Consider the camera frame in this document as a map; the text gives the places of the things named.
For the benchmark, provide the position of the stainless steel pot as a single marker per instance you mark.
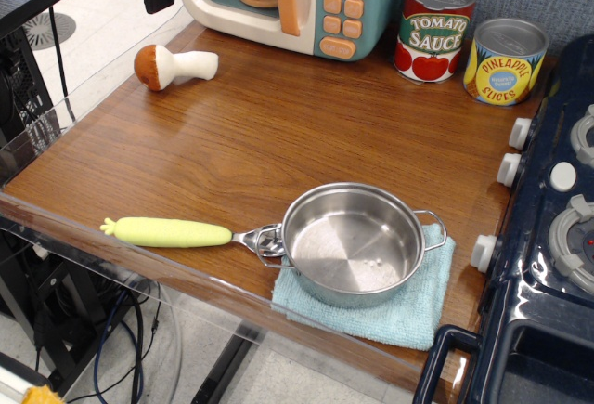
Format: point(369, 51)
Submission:
point(348, 244)

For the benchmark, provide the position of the plush mushroom toy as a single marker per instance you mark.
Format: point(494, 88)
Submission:
point(156, 67)

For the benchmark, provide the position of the toy microwave teal and cream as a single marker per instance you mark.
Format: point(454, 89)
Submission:
point(344, 30)

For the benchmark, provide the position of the black desk at left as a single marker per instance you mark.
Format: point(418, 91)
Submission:
point(21, 79)

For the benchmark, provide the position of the tomato sauce can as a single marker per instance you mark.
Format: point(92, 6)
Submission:
point(430, 38)

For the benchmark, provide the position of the clear acrylic barrier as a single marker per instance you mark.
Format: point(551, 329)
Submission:
point(234, 151)

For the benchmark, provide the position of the pineapple slices can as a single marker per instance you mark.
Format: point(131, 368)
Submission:
point(505, 60)

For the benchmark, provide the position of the white stove knob upper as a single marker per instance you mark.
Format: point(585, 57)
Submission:
point(519, 133)

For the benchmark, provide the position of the white stove knob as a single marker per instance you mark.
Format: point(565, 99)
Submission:
point(519, 133)
point(508, 169)
point(483, 251)

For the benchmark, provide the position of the white stove knob middle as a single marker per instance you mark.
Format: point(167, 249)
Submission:
point(508, 169)

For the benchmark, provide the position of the white stove knob lower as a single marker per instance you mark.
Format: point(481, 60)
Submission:
point(483, 251)

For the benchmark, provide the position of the light blue folded cloth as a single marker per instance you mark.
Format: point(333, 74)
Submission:
point(408, 319)

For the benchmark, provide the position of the dark blue toy stove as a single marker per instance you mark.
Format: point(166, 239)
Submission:
point(535, 340)

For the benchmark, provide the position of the spoon with yellow-green handle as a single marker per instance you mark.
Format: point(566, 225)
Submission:
point(176, 233)

